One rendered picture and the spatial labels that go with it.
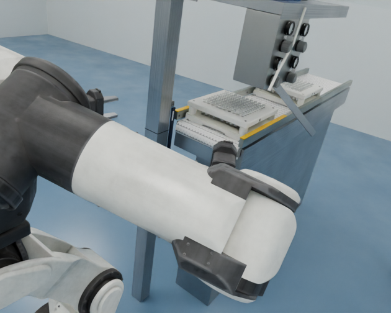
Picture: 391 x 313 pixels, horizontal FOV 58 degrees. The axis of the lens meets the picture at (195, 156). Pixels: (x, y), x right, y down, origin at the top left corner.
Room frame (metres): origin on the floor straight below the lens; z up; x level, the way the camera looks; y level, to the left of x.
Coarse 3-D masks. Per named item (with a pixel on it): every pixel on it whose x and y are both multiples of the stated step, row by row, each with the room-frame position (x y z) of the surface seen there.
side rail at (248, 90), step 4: (304, 68) 2.23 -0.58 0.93; (308, 68) 2.26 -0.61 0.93; (296, 72) 2.09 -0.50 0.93; (300, 72) 2.15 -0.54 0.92; (304, 72) 2.21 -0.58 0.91; (244, 88) 1.58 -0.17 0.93; (248, 88) 1.59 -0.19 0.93; (252, 88) 1.63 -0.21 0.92; (232, 92) 1.49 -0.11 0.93; (236, 92) 1.50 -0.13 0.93; (240, 92) 1.53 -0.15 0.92; (244, 92) 1.56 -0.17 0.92; (248, 92) 1.60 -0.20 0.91; (252, 92) 1.63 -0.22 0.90; (176, 112) 1.16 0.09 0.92; (180, 112) 1.17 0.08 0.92; (184, 112) 1.19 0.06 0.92; (176, 116) 1.16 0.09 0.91; (180, 116) 1.17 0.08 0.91; (184, 116) 1.19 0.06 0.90
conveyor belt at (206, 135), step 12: (324, 84) 2.05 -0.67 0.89; (336, 84) 2.10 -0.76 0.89; (252, 96) 1.60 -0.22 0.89; (288, 108) 1.51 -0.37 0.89; (180, 120) 1.17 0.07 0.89; (180, 132) 1.14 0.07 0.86; (192, 132) 1.12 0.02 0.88; (204, 132) 1.10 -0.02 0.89; (216, 132) 1.11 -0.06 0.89; (204, 144) 1.09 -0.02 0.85
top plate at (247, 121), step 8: (208, 96) 1.27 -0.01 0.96; (192, 104) 1.18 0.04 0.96; (200, 104) 1.17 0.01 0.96; (208, 104) 1.18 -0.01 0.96; (208, 112) 1.14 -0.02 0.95; (216, 112) 1.12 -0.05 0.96; (224, 112) 1.13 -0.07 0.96; (256, 112) 1.18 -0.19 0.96; (264, 112) 1.19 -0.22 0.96; (272, 112) 1.22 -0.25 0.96; (232, 120) 1.09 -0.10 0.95; (240, 120) 1.08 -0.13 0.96; (248, 120) 1.09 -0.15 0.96; (256, 120) 1.11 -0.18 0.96
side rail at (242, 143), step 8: (352, 80) 2.12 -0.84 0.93; (336, 88) 1.86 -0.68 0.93; (344, 88) 2.01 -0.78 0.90; (320, 96) 1.65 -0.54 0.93; (328, 96) 1.75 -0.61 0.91; (304, 104) 1.48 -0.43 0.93; (312, 104) 1.55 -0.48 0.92; (288, 112) 1.34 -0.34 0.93; (280, 120) 1.24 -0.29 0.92; (288, 120) 1.32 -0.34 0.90; (272, 128) 1.20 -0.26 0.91; (256, 136) 1.09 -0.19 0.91; (240, 144) 1.02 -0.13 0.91; (248, 144) 1.05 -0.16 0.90
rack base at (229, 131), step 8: (200, 112) 1.21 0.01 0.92; (192, 120) 1.17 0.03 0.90; (200, 120) 1.15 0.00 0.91; (208, 120) 1.14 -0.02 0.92; (216, 120) 1.16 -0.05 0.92; (264, 120) 1.24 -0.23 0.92; (216, 128) 1.12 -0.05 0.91; (224, 128) 1.10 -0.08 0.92; (232, 128) 1.11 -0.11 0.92; (248, 128) 1.14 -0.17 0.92; (256, 128) 1.15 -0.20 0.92; (232, 136) 1.08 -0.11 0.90; (240, 136) 1.07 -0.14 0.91
